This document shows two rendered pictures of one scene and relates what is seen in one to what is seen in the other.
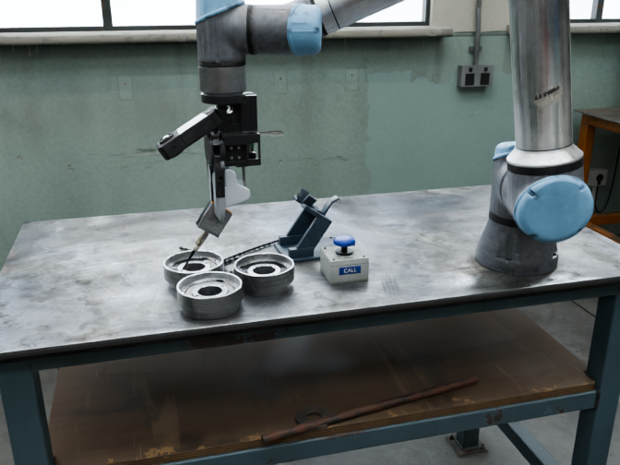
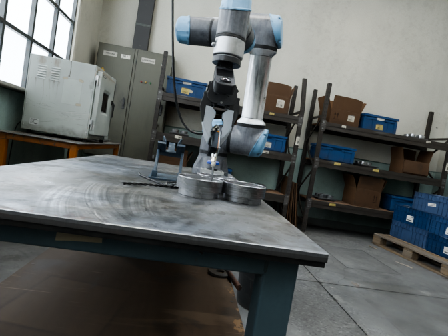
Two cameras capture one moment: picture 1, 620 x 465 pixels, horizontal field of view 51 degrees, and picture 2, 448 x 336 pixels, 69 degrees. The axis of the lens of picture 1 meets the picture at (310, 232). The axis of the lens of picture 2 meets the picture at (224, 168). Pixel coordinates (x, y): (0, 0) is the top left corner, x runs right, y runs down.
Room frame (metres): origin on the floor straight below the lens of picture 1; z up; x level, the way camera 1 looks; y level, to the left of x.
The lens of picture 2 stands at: (0.90, 0.94, 0.91)
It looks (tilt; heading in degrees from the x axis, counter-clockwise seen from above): 3 degrees down; 279
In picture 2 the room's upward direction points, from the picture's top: 10 degrees clockwise
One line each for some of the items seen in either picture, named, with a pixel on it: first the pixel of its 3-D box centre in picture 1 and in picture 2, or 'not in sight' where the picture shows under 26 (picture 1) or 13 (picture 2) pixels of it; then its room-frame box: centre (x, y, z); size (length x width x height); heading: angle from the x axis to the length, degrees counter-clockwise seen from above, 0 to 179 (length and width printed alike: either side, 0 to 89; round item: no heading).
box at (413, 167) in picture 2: not in sight; (409, 161); (-0.98, -4.15, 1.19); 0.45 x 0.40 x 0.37; 9
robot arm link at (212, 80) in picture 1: (222, 79); (227, 51); (1.06, 0.14, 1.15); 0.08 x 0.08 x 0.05
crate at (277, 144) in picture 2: not in sight; (264, 142); (1.10, -3.63, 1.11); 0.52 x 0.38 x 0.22; 14
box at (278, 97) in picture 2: not in sight; (271, 99); (1.10, -3.60, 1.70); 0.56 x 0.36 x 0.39; 9
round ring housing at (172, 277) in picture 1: (194, 271); (199, 186); (1.06, 0.21, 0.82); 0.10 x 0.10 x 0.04
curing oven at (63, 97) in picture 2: not in sight; (76, 103); (2.77, -1.84, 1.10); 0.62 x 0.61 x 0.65; 104
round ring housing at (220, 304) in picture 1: (209, 295); (243, 192); (0.96, 0.16, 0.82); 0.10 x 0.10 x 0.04
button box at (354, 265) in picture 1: (347, 262); (211, 176); (1.09, -0.07, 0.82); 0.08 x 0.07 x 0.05; 104
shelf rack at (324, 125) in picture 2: not in sight; (371, 168); (-0.45, -4.03, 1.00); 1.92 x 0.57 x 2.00; 14
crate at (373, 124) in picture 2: not in sight; (373, 125); (-0.36, -4.01, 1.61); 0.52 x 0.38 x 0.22; 17
